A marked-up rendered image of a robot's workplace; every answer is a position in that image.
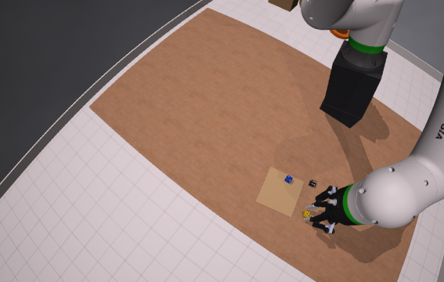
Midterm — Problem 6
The tan flat mat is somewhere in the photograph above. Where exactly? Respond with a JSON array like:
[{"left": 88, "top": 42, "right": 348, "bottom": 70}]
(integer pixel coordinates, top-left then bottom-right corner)
[{"left": 255, "top": 167, "right": 304, "bottom": 217}]

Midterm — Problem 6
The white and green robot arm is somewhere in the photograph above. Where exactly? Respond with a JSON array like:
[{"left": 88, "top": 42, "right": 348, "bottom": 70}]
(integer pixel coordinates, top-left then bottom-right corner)
[{"left": 301, "top": 0, "right": 444, "bottom": 228}]

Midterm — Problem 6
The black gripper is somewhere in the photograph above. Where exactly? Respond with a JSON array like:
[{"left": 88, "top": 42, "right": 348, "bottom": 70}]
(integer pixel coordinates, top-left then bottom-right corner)
[{"left": 304, "top": 186, "right": 338, "bottom": 234}]

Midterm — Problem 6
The blue die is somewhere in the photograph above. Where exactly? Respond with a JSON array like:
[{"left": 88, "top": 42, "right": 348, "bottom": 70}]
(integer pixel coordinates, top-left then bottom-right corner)
[{"left": 284, "top": 175, "right": 292, "bottom": 183}]

